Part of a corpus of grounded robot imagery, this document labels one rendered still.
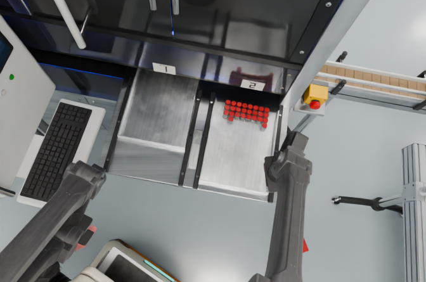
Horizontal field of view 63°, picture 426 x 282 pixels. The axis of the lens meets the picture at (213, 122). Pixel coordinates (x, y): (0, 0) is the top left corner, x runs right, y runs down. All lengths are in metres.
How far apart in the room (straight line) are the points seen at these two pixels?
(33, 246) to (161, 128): 0.79
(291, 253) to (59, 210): 0.46
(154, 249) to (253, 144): 1.06
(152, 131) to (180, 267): 1.03
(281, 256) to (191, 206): 1.60
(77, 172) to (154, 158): 0.54
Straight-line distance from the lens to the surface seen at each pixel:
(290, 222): 0.70
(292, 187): 0.76
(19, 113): 1.45
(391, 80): 1.66
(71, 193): 0.82
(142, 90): 1.47
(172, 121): 1.40
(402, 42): 3.13
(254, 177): 1.36
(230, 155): 1.36
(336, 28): 1.03
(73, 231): 0.97
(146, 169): 1.35
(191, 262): 2.19
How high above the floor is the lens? 2.19
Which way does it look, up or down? 69 degrees down
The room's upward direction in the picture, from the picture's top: 11 degrees clockwise
